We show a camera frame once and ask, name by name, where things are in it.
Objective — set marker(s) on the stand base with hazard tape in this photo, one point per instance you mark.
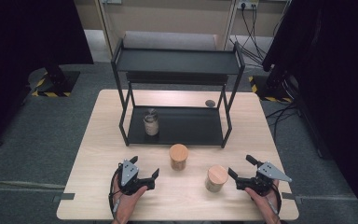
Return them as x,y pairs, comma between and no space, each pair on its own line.
270,90
52,84

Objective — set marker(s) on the white wall power outlet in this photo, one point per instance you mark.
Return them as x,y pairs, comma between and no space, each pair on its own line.
248,3

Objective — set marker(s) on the black metal two-tier rack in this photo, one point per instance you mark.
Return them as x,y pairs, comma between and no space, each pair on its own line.
180,62

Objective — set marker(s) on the cinnamon stick jar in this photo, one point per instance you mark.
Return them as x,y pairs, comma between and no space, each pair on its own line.
178,154

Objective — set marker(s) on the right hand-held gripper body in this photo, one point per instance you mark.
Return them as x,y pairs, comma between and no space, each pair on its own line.
270,174

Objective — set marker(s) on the person's right hand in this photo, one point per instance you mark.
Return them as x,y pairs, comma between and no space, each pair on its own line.
267,207

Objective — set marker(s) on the grey floor tape patch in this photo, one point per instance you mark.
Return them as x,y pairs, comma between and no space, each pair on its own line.
290,196
64,196

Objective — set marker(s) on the person's left hand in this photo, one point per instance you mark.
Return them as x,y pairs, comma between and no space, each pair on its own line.
126,205

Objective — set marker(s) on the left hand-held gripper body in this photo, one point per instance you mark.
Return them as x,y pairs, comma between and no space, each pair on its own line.
129,172

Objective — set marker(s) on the glass jar with white powder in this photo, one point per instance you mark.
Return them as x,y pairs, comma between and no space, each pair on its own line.
151,126

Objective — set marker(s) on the black curtain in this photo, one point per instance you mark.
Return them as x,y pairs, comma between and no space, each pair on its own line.
21,46
338,77

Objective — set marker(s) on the dried leaf jar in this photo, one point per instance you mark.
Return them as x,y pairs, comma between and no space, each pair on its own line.
217,174

